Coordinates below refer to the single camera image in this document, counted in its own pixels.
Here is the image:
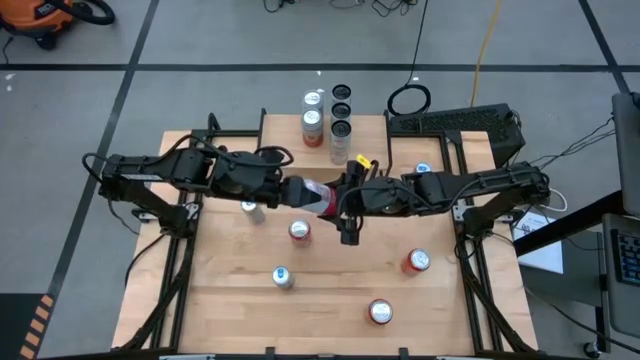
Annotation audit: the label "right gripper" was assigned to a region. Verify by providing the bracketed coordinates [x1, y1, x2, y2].
[329, 160, 419, 247]

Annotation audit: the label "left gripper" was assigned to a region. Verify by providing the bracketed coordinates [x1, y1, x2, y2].
[217, 151, 322, 214]

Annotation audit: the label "tall silver can black lid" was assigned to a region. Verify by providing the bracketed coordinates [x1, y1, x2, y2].
[330, 101, 353, 122]
[330, 83, 353, 104]
[329, 118, 353, 166]

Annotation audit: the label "wooden shelf black metal legs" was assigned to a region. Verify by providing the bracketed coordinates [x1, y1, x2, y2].
[254, 107, 394, 190]

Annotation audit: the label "red-orange Fanta can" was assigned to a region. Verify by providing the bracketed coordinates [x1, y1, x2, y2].
[400, 247, 433, 279]
[288, 218, 313, 249]

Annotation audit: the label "slim silver can blue tab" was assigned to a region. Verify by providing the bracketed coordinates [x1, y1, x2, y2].
[241, 200, 267, 226]

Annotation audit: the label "blue silver Red Bull can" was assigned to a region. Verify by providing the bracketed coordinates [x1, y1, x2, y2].
[271, 265, 296, 292]

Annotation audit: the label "black perforated computer case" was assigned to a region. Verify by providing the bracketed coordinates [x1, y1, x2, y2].
[388, 103, 527, 169]

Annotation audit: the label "white paper sheet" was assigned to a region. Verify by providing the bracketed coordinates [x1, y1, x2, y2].
[510, 212, 565, 275]

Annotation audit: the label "black desk beam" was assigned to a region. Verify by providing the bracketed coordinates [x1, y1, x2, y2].
[513, 189, 626, 258]

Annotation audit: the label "grey monitor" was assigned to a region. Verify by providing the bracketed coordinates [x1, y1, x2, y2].
[611, 91, 640, 217]

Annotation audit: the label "grey laptop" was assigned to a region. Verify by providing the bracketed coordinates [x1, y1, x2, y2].
[601, 213, 640, 339]

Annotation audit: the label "black mat orange stripes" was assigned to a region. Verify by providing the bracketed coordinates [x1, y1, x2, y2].
[0, 293, 56, 360]

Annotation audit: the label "orange shop vacuum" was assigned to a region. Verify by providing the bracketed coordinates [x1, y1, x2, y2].
[0, 0, 76, 51]

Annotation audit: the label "black aluminium table frame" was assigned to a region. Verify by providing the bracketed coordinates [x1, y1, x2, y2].
[114, 112, 539, 360]

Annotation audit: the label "black cable with coil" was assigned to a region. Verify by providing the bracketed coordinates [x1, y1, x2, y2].
[386, 0, 433, 118]

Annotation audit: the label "yellow cable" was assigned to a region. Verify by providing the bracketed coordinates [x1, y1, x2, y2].
[469, 0, 504, 109]

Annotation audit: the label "white cable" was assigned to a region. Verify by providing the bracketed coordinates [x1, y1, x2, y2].
[542, 188, 570, 214]

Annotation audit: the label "black vacuum hose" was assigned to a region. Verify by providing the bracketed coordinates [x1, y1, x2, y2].
[47, 0, 117, 27]

